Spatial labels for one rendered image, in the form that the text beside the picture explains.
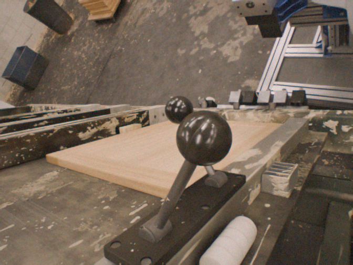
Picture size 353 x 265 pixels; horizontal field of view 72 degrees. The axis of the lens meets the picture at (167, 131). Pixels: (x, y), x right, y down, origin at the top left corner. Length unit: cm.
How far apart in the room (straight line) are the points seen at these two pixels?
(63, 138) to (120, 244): 54
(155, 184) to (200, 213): 15
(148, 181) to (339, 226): 30
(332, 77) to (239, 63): 78
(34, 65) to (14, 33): 118
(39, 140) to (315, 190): 64
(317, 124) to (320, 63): 97
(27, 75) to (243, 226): 462
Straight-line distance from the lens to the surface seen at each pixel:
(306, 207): 56
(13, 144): 69
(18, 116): 119
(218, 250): 24
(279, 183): 40
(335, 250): 42
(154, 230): 22
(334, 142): 86
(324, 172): 154
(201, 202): 27
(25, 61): 479
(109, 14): 387
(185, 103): 31
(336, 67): 176
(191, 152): 15
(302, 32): 196
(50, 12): 491
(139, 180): 42
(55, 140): 73
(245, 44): 232
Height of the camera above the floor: 167
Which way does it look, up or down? 49 degrees down
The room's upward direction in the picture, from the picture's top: 56 degrees counter-clockwise
